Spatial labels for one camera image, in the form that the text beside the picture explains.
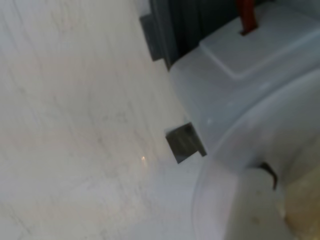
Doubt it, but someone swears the grey circular toy train track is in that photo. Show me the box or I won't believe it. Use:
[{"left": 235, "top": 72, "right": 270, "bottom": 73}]
[{"left": 138, "top": 0, "right": 241, "bottom": 165}]

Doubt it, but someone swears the red cable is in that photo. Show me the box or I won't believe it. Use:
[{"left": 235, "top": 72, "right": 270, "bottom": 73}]
[{"left": 236, "top": 0, "right": 260, "bottom": 36}]

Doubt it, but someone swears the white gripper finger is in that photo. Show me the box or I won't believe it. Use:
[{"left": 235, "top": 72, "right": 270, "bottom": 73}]
[{"left": 258, "top": 161, "right": 279, "bottom": 191}]

